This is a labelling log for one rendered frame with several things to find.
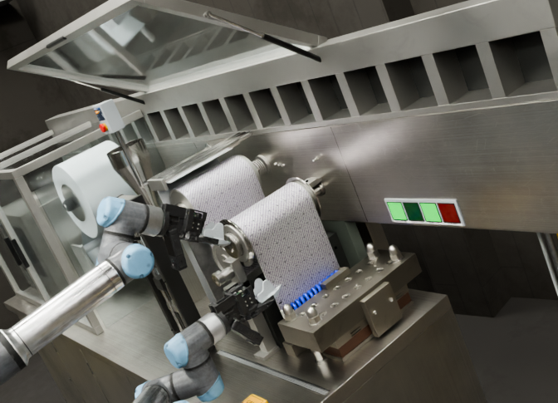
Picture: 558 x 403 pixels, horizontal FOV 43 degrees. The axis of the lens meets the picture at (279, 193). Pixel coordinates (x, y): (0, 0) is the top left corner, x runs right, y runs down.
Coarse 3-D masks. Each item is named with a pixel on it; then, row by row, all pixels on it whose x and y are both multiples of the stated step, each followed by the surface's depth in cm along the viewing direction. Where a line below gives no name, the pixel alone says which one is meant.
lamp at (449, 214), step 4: (440, 204) 174; (444, 204) 173; (448, 204) 172; (452, 204) 171; (440, 208) 175; (444, 208) 174; (448, 208) 173; (452, 208) 172; (444, 212) 174; (448, 212) 173; (452, 212) 172; (456, 212) 171; (444, 216) 175; (448, 216) 174; (452, 216) 173; (456, 216) 172; (444, 220) 176; (448, 220) 175; (452, 220) 174; (456, 220) 173
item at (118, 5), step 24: (120, 0) 161; (144, 0) 158; (168, 0) 162; (72, 24) 190; (96, 24) 179; (216, 24) 172; (240, 24) 172; (264, 24) 176; (48, 48) 211; (288, 48) 179; (48, 72) 253; (216, 72) 231; (120, 96) 272
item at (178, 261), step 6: (174, 228) 182; (168, 234) 181; (174, 234) 182; (168, 240) 183; (174, 240) 182; (168, 246) 184; (174, 246) 182; (180, 246) 183; (168, 252) 185; (174, 252) 182; (180, 252) 183; (174, 258) 183; (180, 258) 183; (174, 264) 183; (180, 264) 183; (186, 264) 184; (180, 270) 184
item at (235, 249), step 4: (228, 232) 194; (224, 236) 193; (228, 236) 192; (232, 236) 192; (236, 236) 192; (232, 240) 191; (236, 240) 192; (232, 244) 192; (236, 244) 191; (240, 244) 192; (224, 248) 197; (228, 248) 196; (232, 248) 194; (236, 248) 192; (240, 248) 192; (228, 252) 196; (232, 252) 194; (236, 252) 193; (240, 252) 192; (232, 256) 195; (236, 256) 194; (240, 256) 195
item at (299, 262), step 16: (320, 224) 204; (288, 240) 198; (304, 240) 201; (320, 240) 204; (272, 256) 195; (288, 256) 198; (304, 256) 201; (320, 256) 204; (272, 272) 195; (288, 272) 198; (304, 272) 201; (320, 272) 204; (288, 288) 198; (304, 288) 201
